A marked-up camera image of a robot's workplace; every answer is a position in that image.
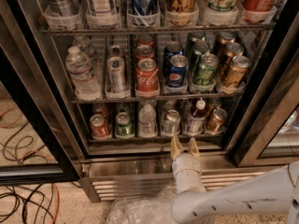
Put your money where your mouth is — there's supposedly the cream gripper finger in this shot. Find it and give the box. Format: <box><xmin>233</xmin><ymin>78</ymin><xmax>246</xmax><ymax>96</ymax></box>
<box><xmin>170</xmin><ymin>135</ymin><xmax>183</xmax><ymax>161</ymax></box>
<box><xmin>188</xmin><ymin>137</ymin><xmax>200</xmax><ymax>158</ymax></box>

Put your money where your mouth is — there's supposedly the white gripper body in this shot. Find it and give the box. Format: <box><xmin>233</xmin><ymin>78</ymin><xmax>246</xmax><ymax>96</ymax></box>
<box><xmin>172</xmin><ymin>153</ymin><xmax>202</xmax><ymax>175</ymax></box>

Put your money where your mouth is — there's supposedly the plastic bottle with white cap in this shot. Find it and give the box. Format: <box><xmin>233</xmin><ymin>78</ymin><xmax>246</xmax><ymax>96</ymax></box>
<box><xmin>186</xmin><ymin>100</ymin><xmax>206</xmax><ymax>133</ymax></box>

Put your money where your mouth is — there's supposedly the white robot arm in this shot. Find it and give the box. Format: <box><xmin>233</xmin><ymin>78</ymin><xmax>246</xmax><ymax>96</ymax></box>
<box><xmin>170</xmin><ymin>136</ymin><xmax>299</xmax><ymax>224</ymax></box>

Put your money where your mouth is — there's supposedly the silver can bottom shelf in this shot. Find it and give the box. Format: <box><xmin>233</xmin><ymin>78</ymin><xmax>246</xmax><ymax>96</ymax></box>
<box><xmin>162</xmin><ymin>109</ymin><xmax>180</xmax><ymax>134</ymax></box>

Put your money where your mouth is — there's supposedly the gold can bottom shelf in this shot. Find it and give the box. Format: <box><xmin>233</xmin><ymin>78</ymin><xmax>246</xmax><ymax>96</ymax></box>
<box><xmin>206</xmin><ymin>108</ymin><xmax>227</xmax><ymax>132</ymax></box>

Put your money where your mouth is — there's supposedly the gold can shelf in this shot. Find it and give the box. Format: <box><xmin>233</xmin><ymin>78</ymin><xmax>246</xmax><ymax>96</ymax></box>
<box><xmin>221</xmin><ymin>56</ymin><xmax>251</xmax><ymax>89</ymax></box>
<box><xmin>206</xmin><ymin>108</ymin><xmax>227</xmax><ymax>132</ymax></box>

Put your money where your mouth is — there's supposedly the clear water bottle bottom shelf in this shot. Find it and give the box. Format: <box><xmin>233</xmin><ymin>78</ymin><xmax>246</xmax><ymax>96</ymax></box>
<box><xmin>138</xmin><ymin>104</ymin><xmax>156</xmax><ymax>137</ymax></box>

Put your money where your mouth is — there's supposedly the green can bottom shelf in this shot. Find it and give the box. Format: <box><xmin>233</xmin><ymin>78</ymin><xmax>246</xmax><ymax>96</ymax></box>
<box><xmin>116</xmin><ymin>112</ymin><xmax>133</xmax><ymax>138</ymax></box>

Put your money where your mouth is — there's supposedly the green can shelf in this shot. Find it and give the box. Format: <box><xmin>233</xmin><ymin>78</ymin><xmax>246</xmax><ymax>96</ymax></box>
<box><xmin>192</xmin><ymin>53</ymin><xmax>219</xmax><ymax>86</ymax></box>
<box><xmin>116</xmin><ymin>112</ymin><xmax>133</xmax><ymax>138</ymax></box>

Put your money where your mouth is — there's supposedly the green can front middle shelf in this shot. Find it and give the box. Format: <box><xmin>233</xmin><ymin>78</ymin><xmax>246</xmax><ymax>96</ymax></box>
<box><xmin>192</xmin><ymin>53</ymin><xmax>219</xmax><ymax>86</ymax></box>

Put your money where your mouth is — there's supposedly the glass fridge door right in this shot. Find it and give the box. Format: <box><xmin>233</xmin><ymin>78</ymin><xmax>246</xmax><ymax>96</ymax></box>
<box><xmin>235</xmin><ymin>56</ymin><xmax>299</xmax><ymax>167</ymax></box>

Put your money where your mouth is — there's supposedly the glass fridge door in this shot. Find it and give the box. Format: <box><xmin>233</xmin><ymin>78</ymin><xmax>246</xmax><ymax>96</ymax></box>
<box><xmin>0</xmin><ymin>0</ymin><xmax>82</xmax><ymax>185</ymax></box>
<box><xmin>235</xmin><ymin>56</ymin><xmax>299</xmax><ymax>167</ymax></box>

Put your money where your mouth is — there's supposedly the red can bottom shelf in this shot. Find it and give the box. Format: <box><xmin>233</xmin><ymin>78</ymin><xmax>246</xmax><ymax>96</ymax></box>
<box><xmin>90</xmin><ymin>114</ymin><xmax>110</xmax><ymax>138</ymax></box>

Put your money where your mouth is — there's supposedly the red can shelf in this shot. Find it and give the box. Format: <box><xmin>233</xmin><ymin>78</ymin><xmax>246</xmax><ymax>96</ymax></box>
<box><xmin>239</xmin><ymin>0</ymin><xmax>276</xmax><ymax>24</ymax></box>
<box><xmin>90</xmin><ymin>114</ymin><xmax>110</xmax><ymax>138</ymax></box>

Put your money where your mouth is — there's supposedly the gold can front middle shelf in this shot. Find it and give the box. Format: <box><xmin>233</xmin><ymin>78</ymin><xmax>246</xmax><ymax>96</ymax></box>
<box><xmin>221</xmin><ymin>56</ymin><xmax>251</xmax><ymax>89</ymax></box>

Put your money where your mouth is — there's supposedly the silver can front middle shelf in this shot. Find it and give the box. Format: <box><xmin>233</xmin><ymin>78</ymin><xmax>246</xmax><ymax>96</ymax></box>
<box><xmin>107</xmin><ymin>57</ymin><xmax>127</xmax><ymax>93</ymax></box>

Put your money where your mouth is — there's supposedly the stainless steel fridge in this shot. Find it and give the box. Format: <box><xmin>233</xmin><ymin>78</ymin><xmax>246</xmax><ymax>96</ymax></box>
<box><xmin>0</xmin><ymin>0</ymin><xmax>299</xmax><ymax>203</ymax></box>

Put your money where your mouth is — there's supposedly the silver can rear middle shelf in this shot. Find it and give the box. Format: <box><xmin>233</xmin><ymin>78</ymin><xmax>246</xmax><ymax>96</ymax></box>
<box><xmin>107</xmin><ymin>45</ymin><xmax>125</xmax><ymax>58</ymax></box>

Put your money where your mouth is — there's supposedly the clear water bottle front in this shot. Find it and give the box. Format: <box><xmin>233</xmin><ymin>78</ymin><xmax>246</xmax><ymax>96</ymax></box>
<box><xmin>65</xmin><ymin>46</ymin><xmax>100</xmax><ymax>101</ymax></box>

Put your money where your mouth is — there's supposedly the clear water bottle rear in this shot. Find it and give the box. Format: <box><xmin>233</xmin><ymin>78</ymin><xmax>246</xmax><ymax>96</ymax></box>
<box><xmin>72</xmin><ymin>35</ymin><xmax>98</xmax><ymax>66</ymax></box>

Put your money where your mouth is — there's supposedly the glass fridge door left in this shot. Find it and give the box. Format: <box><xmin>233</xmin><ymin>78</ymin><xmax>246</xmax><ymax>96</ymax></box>
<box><xmin>0</xmin><ymin>0</ymin><xmax>82</xmax><ymax>185</ymax></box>

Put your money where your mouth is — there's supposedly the blue white can top shelf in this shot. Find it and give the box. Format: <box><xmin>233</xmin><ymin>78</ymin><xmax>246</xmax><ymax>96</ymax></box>
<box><xmin>131</xmin><ymin>0</ymin><xmax>158</xmax><ymax>26</ymax></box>

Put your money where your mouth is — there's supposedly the red can top shelf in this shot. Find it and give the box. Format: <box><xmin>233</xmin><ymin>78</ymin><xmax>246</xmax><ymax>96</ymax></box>
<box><xmin>239</xmin><ymin>0</ymin><xmax>276</xmax><ymax>24</ymax></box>

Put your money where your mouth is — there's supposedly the clear plastic bag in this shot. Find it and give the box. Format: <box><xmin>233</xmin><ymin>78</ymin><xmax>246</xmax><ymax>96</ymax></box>
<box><xmin>107</xmin><ymin>186</ymin><xmax>177</xmax><ymax>224</ymax></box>

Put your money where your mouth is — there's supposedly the blue Pepsi can front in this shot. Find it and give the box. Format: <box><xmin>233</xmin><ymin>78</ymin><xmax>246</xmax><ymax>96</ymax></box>
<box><xmin>166</xmin><ymin>54</ymin><xmax>188</xmax><ymax>88</ymax></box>

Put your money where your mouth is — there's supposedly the blue pepsi can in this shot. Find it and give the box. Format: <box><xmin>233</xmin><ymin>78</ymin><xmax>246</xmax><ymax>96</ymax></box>
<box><xmin>163</xmin><ymin>41</ymin><xmax>184</xmax><ymax>76</ymax></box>
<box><xmin>166</xmin><ymin>54</ymin><xmax>188</xmax><ymax>88</ymax></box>

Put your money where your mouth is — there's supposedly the red Coca-Cola can front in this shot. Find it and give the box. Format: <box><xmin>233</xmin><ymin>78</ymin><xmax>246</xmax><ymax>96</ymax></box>
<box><xmin>136</xmin><ymin>59</ymin><xmax>158</xmax><ymax>92</ymax></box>

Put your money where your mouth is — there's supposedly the red coca-cola can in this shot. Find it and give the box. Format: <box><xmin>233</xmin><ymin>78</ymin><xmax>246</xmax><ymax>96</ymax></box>
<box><xmin>135</xmin><ymin>45</ymin><xmax>154</xmax><ymax>63</ymax></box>
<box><xmin>136</xmin><ymin>35</ymin><xmax>155</xmax><ymax>47</ymax></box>
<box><xmin>136</xmin><ymin>59</ymin><xmax>158</xmax><ymax>92</ymax></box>

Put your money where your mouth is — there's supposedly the blue Pepsi can rear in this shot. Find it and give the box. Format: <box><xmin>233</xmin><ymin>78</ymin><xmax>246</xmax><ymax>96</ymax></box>
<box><xmin>163</xmin><ymin>41</ymin><xmax>184</xmax><ymax>76</ymax></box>

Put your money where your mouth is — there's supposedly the green can middle row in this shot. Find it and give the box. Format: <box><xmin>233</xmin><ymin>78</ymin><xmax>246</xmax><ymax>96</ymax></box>
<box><xmin>190</xmin><ymin>41</ymin><xmax>210</xmax><ymax>73</ymax></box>

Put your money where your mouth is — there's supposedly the red Coca-Cola can middle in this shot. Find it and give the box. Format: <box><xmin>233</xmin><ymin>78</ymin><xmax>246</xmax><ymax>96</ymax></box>
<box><xmin>135</xmin><ymin>45</ymin><xmax>154</xmax><ymax>63</ymax></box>

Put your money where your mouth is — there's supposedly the gold can middle row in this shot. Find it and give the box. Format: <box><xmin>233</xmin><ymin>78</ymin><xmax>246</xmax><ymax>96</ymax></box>
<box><xmin>218</xmin><ymin>42</ymin><xmax>244</xmax><ymax>76</ymax></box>

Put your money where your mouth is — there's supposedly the green can rear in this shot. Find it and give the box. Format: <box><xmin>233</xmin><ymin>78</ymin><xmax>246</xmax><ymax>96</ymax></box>
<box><xmin>186</xmin><ymin>32</ymin><xmax>206</xmax><ymax>52</ymax></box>

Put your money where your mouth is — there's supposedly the red Coca-Cola can rear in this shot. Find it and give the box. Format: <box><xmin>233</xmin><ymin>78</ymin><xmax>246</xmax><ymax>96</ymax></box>
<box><xmin>136</xmin><ymin>35</ymin><xmax>155</xmax><ymax>47</ymax></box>

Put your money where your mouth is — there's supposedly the gold can rear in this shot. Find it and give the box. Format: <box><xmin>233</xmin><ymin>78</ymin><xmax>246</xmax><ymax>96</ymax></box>
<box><xmin>212</xmin><ymin>32</ymin><xmax>235</xmax><ymax>56</ymax></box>

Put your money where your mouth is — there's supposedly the gold La Croix can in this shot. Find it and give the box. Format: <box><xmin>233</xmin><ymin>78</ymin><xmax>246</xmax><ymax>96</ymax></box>
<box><xmin>165</xmin><ymin>0</ymin><xmax>196</xmax><ymax>26</ymax></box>

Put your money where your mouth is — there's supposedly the black cable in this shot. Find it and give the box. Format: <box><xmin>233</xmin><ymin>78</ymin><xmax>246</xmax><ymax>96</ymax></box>
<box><xmin>0</xmin><ymin>120</ymin><xmax>82</xmax><ymax>224</ymax></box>

